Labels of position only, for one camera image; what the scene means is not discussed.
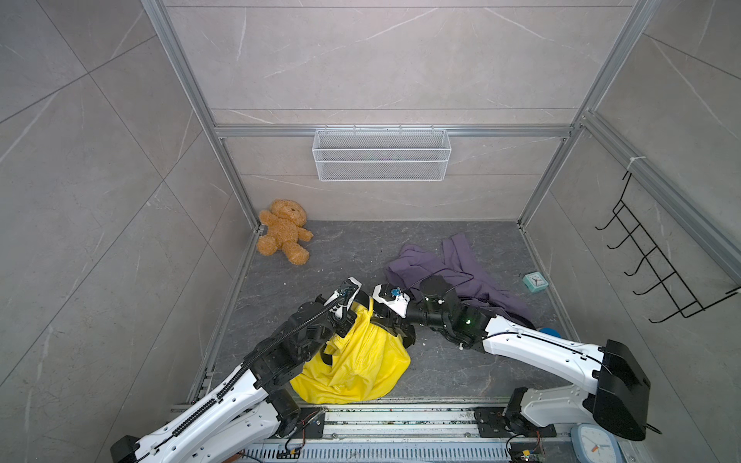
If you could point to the black wire hook rack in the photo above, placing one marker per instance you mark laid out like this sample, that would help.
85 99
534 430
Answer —
664 276

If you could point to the metal base rail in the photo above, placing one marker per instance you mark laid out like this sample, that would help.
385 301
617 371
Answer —
402 431

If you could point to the yellow trousers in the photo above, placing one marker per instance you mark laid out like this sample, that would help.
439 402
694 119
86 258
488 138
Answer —
319 383

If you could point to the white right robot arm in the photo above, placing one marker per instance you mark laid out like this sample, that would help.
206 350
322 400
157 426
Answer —
605 383

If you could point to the white round wall clock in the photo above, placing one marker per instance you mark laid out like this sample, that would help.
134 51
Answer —
593 444

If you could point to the purple trousers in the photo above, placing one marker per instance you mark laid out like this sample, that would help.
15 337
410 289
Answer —
459 267

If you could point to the blue round object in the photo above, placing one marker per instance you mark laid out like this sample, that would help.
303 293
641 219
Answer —
551 332

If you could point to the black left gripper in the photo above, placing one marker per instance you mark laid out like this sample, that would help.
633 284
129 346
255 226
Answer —
344 324

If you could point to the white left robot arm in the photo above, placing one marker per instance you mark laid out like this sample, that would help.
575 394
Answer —
252 403

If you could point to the brown teddy bear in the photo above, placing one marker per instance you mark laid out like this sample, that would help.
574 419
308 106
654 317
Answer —
285 222

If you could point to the white wire mesh basket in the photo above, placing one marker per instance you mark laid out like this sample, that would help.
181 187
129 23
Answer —
381 154

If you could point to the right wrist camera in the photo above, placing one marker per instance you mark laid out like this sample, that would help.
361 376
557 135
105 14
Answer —
390 301

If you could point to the small green alarm clock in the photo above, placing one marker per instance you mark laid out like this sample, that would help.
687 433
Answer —
535 282

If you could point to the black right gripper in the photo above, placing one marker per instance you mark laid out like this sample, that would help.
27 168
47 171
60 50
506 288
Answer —
391 324

